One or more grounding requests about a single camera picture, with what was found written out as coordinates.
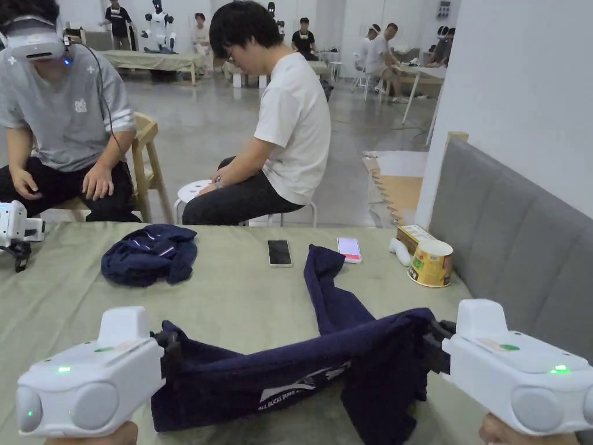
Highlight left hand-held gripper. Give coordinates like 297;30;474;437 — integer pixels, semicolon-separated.
16;305;181;439

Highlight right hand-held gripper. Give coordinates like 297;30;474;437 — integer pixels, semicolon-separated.
422;298;593;439

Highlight dark blue printed shirt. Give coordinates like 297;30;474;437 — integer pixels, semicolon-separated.
150;243;439;445

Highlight person's right hand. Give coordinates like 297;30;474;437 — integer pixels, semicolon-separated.
478;413;580;445

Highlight person's left hand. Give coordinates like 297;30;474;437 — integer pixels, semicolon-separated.
39;421;140;445

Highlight bed with pale green sheet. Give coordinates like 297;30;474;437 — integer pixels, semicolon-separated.
0;220;487;445

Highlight yellow instant noodle cup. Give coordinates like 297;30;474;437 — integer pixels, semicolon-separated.
407;239;455;289

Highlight bunched dark blue striped garment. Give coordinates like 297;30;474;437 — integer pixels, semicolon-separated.
101;224;199;288

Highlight white hand controller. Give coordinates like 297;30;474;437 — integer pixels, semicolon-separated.
388;237;413;268

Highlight small yellow carton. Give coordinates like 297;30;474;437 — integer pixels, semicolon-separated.
396;224;437;257

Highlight pink-screen phone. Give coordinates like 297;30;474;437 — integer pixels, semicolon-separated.
336;237;363;265

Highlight grey padded headboard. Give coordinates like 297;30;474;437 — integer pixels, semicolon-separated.
427;136;593;368

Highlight black-screen phone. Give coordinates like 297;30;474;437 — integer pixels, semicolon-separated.
266;239;294;269

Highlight white round stool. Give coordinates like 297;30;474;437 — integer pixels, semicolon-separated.
174;180;319;228

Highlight flat cardboard pieces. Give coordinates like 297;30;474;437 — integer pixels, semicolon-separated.
361;149;430;229

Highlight wooden chair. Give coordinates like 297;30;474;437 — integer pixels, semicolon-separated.
43;111;175;224

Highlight spare hand-held gripper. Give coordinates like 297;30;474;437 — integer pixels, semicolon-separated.
0;200;47;274

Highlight wooden table with white legs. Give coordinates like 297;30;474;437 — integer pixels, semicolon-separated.
393;61;446;127

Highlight small white stool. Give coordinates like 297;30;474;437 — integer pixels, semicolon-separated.
319;50;342;83

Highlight white humanoid robot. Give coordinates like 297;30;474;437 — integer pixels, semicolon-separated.
140;0;180;54

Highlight black humanoid robot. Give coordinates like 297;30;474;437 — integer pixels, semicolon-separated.
266;2;287;39

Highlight low bed with wooden frame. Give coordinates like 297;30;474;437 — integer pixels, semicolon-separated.
98;48;208;86

